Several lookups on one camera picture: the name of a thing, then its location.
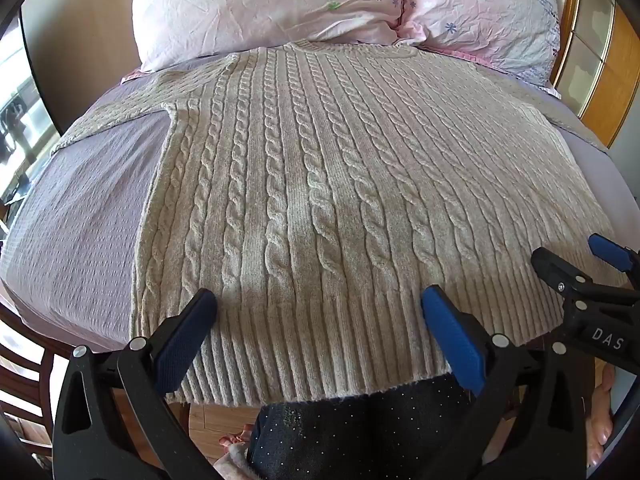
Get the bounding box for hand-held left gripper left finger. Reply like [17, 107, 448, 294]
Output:
[52, 288, 236, 480]

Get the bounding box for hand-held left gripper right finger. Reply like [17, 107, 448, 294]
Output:
[421, 285, 589, 480]

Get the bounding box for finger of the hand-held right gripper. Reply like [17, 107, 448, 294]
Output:
[587, 233, 640, 277]
[531, 246, 603, 307]

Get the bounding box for beige cable knit sweater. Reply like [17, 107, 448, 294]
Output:
[52, 42, 631, 407]

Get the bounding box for person's right hand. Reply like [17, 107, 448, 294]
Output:
[586, 366, 620, 467]

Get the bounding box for person's bare foot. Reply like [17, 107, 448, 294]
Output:
[218, 424, 257, 456]

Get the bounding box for person's dark dotted pants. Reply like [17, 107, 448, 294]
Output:
[247, 375, 482, 480]

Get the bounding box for lilac bed sheet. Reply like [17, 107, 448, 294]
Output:
[0, 67, 640, 357]

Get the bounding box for wooden headboard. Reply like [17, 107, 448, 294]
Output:
[552, 0, 634, 149]

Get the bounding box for wooden chair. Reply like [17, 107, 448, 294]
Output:
[0, 305, 68, 461]

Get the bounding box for pink pillow with flower print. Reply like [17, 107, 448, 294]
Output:
[400, 0, 562, 97]

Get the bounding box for window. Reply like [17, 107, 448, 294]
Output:
[0, 15, 66, 241]

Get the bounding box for pink pillow with tree print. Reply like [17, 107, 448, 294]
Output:
[131, 0, 410, 74]

